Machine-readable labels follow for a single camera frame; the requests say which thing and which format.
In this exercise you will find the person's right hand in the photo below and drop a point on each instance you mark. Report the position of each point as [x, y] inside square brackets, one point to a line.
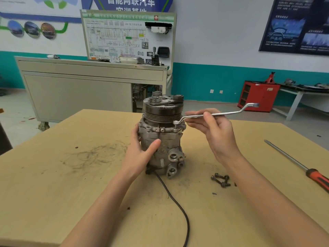
[221, 136]

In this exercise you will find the person's left hand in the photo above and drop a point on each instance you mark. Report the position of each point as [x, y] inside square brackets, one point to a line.
[135, 158]

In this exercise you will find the person's left thumb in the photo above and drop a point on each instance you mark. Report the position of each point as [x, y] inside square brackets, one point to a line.
[151, 147]

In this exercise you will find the person's right thumb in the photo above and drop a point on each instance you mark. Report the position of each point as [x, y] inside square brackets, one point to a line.
[212, 112]

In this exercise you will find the person's right middle finger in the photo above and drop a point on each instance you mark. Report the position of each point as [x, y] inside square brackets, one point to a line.
[195, 122]

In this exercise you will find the grey metal car compressor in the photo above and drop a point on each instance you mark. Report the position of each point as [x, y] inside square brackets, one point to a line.
[162, 136]

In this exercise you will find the person's right forearm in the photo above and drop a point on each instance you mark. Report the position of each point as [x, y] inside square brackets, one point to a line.
[270, 203]

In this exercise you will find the person's left forearm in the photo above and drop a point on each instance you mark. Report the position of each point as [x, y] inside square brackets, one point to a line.
[102, 210]

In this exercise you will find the metal clutch holding tool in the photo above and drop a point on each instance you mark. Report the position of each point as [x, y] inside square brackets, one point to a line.
[167, 100]

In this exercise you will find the red metal cabinet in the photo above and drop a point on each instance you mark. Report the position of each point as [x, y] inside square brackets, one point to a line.
[257, 96]

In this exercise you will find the short dark bolt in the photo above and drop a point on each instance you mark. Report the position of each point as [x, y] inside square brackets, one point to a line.
[218, 175]
[227, 178]

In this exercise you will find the long dark bolt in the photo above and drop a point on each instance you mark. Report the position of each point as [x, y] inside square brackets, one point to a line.
[218, 180]

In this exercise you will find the red jack stand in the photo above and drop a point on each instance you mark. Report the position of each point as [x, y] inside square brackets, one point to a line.
[270, 78]

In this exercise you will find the black gear shifter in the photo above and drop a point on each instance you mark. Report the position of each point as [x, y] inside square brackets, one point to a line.
[155, 57]

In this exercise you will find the black display screen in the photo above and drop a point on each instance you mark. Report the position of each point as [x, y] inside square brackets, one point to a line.
[163, 52]

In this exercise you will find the grey metal car part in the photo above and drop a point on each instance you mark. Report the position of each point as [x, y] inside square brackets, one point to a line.
[289, 82]

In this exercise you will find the white metal work table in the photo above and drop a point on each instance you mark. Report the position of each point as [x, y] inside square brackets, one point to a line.
[295, 97]

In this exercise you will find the white plastic container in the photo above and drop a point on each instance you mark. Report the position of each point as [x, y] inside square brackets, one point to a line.
[129, 60]

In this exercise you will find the beige training bench cabinet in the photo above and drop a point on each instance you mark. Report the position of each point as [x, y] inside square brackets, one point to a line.
[77, 92]

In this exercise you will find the white control module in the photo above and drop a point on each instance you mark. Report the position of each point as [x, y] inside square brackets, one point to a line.
[159, 29]

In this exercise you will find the bench caster wheel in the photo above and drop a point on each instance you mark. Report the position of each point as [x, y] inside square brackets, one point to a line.
[44, 126]

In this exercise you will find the wiring diagram display board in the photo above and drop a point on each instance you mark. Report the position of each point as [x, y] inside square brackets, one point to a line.
[115, 35]

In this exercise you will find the small silver white part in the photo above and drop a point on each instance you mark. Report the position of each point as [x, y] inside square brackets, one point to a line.
[53, 56]

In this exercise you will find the black furniture piece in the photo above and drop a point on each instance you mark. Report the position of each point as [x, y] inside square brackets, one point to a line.
[4, 138]

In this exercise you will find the dark wall poster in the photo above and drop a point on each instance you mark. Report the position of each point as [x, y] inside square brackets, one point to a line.
[295, 23]

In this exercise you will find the blue wall banner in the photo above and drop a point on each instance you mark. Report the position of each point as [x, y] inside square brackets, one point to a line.
[133, 3]

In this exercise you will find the wall mural with round photos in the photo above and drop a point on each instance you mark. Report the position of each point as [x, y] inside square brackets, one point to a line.
[30, 20]

